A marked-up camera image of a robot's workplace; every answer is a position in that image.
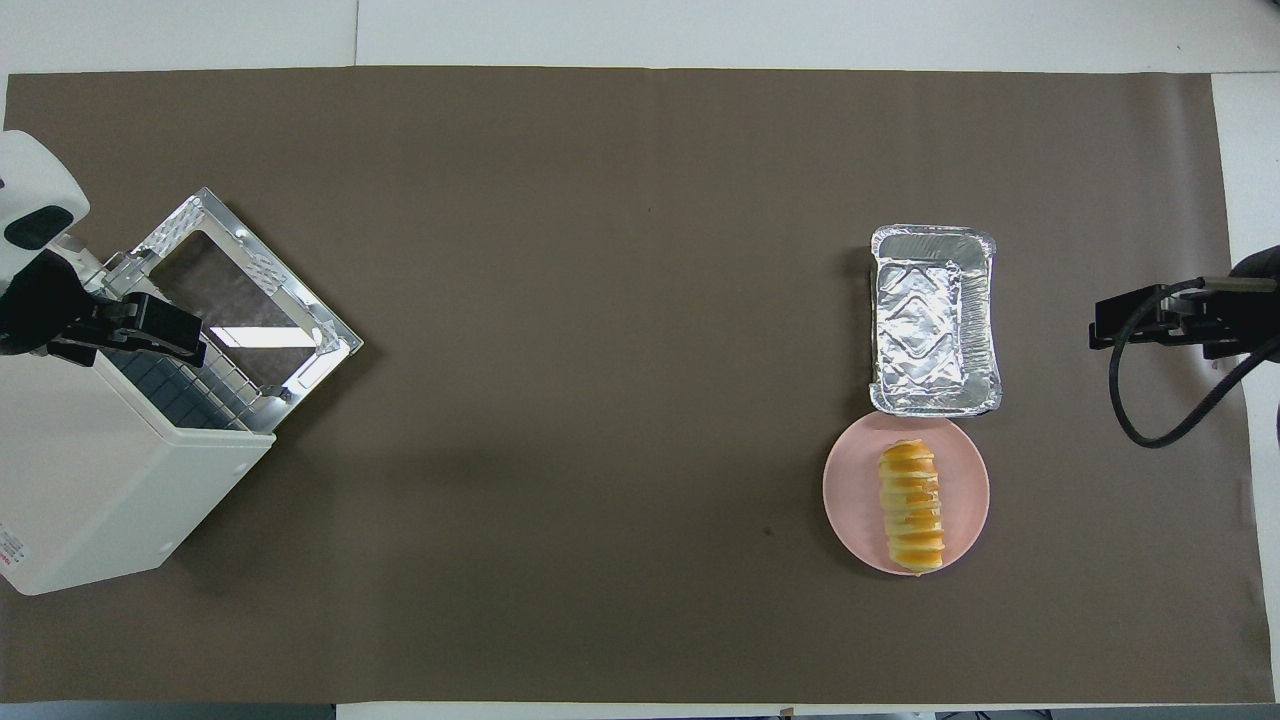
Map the pink round plate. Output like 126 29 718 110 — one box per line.
821 411 992 577

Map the white toaster oven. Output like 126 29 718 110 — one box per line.
0 235 277 597

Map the chrome glass oven door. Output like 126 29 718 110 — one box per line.
132 187 365 402

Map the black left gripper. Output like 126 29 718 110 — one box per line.
0 249 210 370

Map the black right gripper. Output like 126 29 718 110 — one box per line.
1087 244 1280 362

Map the aluminium foil tray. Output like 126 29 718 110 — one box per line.
867 222 1004 419

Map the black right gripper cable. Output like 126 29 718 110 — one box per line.
1107 276 1280 450

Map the metal oven wire rack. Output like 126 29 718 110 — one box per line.
98 338 277 432

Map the brown table mat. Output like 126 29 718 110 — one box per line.
0 66 1277 705

